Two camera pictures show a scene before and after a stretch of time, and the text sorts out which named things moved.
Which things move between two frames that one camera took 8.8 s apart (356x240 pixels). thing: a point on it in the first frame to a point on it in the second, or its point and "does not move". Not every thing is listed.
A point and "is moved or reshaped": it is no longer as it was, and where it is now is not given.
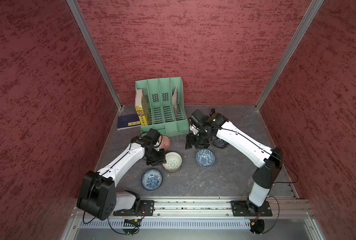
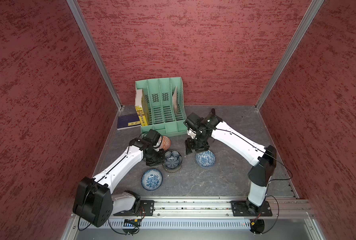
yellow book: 143,121 does not move
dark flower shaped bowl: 220,143 is moved or reshaped
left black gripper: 161,160 does not move
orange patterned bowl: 166,143 does not move
